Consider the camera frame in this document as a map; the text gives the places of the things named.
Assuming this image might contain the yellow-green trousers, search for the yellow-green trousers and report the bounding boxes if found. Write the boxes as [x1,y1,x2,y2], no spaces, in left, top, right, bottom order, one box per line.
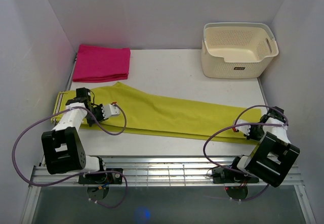
[50,81,262,145]

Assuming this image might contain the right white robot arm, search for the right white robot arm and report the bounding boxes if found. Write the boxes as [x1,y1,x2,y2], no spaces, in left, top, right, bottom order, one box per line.
[228,106,300,187]

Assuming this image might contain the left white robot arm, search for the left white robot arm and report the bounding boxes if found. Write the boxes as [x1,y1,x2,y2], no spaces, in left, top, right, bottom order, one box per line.
[42,87,119,183]

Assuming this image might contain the folded pink trousers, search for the folded pink trousers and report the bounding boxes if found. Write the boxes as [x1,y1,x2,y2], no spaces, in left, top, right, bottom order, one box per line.
[72,44,131,83]

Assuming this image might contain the cream perforated plastic basket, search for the cream perforated plastic basket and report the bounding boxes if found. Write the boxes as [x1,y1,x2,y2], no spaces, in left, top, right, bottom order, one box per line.
[201,22,279,79]

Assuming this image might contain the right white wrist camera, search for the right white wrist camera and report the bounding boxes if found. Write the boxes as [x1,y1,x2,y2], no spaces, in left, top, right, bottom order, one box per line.
[233,119,251,136]

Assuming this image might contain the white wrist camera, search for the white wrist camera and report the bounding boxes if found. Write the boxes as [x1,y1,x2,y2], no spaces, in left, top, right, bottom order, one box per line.
[233,119,251,136]
[101,104,120,119]

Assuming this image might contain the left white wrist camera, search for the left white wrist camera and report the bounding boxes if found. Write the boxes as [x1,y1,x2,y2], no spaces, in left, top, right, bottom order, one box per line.
[101,104,120,119]

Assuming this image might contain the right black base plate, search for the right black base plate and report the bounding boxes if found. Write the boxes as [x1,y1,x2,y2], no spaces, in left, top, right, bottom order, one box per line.
[208,166,259,200]

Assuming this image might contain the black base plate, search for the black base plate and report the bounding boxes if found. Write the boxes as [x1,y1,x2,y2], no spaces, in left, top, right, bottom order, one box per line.
[78,168,123,200]
[208,166,259,200]

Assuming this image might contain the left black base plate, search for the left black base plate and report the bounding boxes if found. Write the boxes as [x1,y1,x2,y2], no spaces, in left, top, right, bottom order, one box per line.
[78,168,123,200]

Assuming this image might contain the aluminium rail frame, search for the aluminium rail frame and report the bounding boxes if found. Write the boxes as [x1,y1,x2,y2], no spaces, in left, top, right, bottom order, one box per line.
[22,157,316,223]

